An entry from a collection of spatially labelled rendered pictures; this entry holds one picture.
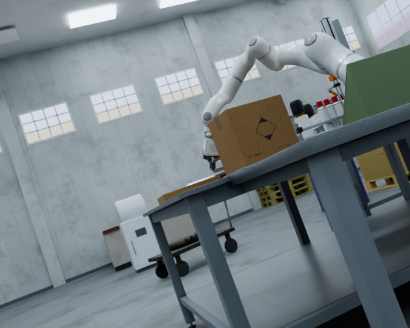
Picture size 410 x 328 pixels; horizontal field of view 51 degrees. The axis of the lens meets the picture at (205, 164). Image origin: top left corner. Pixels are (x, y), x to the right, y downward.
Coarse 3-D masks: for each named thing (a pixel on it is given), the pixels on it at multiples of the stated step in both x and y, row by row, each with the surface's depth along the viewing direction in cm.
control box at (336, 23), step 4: (336, 20) 240; (336, 24) 240; (336, 28) 240; (340, 28) 239; (336, 32) 240; (340, 32) 239; (340, 36) 239; (344, 36) 239; (340, 40) 240; (344, 40) 239; (344, 44) 239; (348, 44) 239; (348, 48) 238
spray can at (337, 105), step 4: (336, 96) 251; (332, 100) 251; (336, 100) 249; (336, 104) 248; (340, 104) 249; (336, 108) 249; (340, 108) 248; (336, 112) 249; (340, 112) 248; (340, 120) 248; (340, 124) 249
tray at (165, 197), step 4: (216, 176) 214; (220, 176) 214; (204, 180) 212; (208, 180) 213; (212, 180) 213; (192, 184) 210; (196, 184) 211; (200, 184) 211; (204, 184) 212; (184, 188) 209; (188, 188) 210; (192, 188) 210; (172, 192) 208; (176, 192) 208; (180, 192) 208; (164, 196) 206; (168, 196) 207; (172, 196) 207; (160, 200) 222; (164, 200) 210
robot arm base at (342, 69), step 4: (348, 56) 172; (352, 56) 171; (356, 56) 170; (360, 56) 170; (344, 60) 172; (348, 60) 170; (352, 60) 169; (356, 60) 168; (340, 64) 172; (344, 64) 171; (340, 68) 172; (344, 68) 170; (340, 72) 173; (344, 72) 170; (340, 76) 174; (344, 76) 171; (344, 80) 173
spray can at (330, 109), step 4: (324, 100) 250; (328, 100) 249; (324, 104) 250; (328, 104) 249; (328, 108) 248; (332, 108) 248; (328, 112) 248; (332, 112) 247; (332, 116) 247; (336, 116) 248; (336, 120) 247; (336, 124) 247
